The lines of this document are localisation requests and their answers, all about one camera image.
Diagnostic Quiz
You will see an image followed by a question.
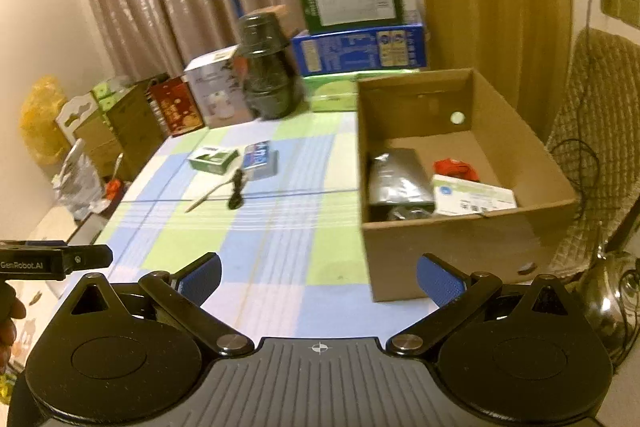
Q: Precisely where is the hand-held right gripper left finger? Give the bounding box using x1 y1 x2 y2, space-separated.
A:
70 252 256 359

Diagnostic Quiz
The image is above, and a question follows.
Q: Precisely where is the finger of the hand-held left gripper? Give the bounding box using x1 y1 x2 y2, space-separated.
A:
64 244 114 276

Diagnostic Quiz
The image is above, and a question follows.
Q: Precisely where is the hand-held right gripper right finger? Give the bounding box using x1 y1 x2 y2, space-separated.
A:
385 253 574 358

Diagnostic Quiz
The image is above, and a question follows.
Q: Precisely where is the clear plastic packet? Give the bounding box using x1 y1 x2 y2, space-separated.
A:
387 204 436 223

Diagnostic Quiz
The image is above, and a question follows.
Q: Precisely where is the white box with green label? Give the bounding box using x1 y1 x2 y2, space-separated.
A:
430 174 519 217

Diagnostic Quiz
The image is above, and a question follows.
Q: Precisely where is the silver foil pouch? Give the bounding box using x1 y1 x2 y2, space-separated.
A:
368 147 436 208

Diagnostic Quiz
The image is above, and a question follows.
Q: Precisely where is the red snack packet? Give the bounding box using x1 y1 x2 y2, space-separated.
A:
432 158 481 183

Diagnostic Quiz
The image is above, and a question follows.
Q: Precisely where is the plaid cloth desktop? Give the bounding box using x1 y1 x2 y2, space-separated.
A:
54 109 442 344

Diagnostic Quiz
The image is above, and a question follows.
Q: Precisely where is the person's left hand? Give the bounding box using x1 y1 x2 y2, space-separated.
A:
0 282 27 376

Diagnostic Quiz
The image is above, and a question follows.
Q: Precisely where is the white plastic bag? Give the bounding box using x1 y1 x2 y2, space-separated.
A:
52 139 107 221

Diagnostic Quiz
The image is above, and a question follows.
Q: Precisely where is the wooden stick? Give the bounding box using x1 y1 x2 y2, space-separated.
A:
183 180 226 214

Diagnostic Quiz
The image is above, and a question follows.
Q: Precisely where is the low brown cardboard box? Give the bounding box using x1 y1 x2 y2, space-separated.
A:
74 116 127 181

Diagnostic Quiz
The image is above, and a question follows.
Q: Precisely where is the small green box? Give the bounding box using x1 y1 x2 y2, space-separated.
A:
188 145 240 174

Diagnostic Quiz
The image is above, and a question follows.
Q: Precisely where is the small blue box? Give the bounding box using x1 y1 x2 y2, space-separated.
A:
241 140 279 178

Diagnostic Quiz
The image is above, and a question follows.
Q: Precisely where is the tall brown cardboard box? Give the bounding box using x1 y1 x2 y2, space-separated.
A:
106 78 169 181

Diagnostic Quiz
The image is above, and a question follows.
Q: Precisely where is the yellow plastic bag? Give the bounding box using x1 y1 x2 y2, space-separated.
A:
19 75 69 166

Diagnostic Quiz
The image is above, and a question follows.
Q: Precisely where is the white carved chair back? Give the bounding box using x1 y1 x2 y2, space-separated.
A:
53 93 101 144

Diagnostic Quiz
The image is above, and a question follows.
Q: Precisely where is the green tissue packs stack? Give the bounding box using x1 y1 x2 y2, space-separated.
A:
89 76 134 111

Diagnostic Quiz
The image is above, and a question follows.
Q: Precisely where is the shiny metal kettle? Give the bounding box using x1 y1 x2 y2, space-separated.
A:
574 246 640 364

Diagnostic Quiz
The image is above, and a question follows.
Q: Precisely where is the red gift box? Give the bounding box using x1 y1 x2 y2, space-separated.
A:
146 75 205 138

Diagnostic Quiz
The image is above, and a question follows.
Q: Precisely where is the white humidifier box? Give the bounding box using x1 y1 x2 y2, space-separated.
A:
183 44 256 130

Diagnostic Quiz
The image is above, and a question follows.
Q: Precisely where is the green tissue pack bundle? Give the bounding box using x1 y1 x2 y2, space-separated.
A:
301 68 422 114

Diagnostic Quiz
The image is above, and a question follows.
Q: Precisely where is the quilted chair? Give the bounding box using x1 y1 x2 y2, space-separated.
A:
544 26 640 279

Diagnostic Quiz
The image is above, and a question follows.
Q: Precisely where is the large blue carton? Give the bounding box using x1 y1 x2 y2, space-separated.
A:
291 22 429 78

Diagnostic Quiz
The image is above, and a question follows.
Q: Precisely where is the black cord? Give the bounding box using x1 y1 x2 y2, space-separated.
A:
227 169 250 210

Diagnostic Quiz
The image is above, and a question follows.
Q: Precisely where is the black power cable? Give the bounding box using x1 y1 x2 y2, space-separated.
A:
549 0 607 229

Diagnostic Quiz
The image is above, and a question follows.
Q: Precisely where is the wall socket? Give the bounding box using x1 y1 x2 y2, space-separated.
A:
596 0 640 28

